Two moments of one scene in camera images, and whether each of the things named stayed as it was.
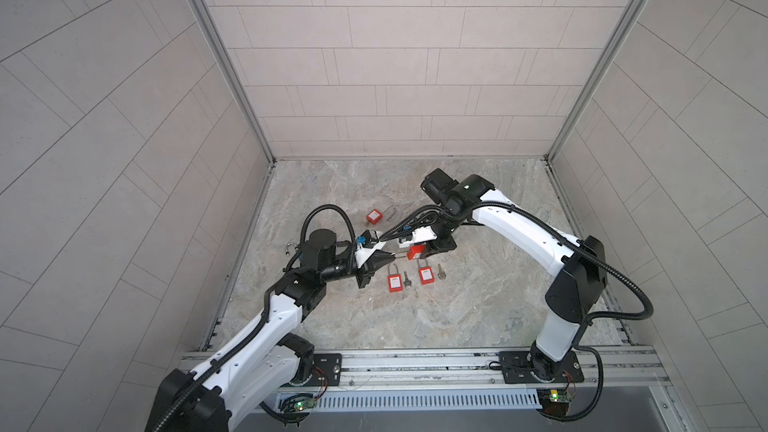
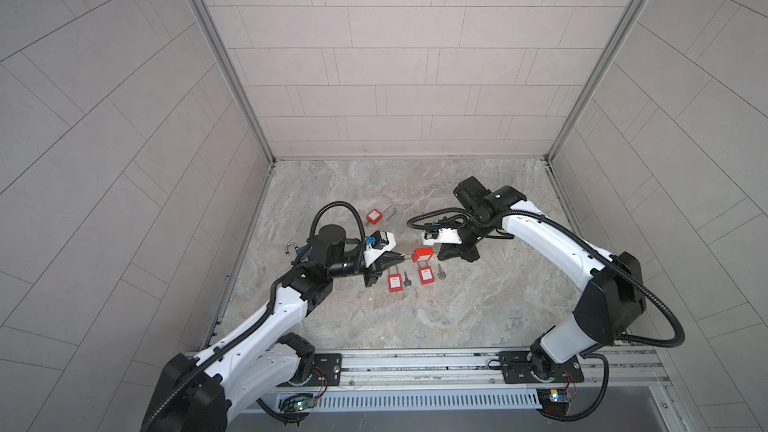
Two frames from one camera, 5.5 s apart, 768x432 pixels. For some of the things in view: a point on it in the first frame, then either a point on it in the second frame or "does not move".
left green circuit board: [305, 403] does not move
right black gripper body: [441, 242] to [466, 249]
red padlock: [394, 279] does not move
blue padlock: [289, 244] does not move
